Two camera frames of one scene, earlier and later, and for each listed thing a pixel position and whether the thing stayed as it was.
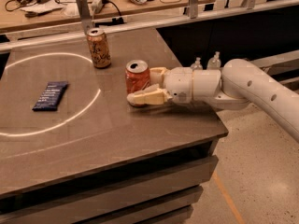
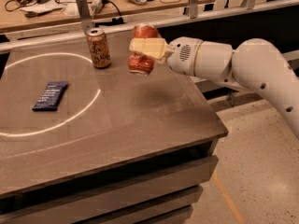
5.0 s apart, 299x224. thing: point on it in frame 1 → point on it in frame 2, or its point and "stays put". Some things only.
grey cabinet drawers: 159,187 stays put
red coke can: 137,76 → 137,63
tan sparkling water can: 99,48 stays put
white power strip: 96,5 stays put
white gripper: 178,84 → 181,56
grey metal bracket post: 84,11 stays put
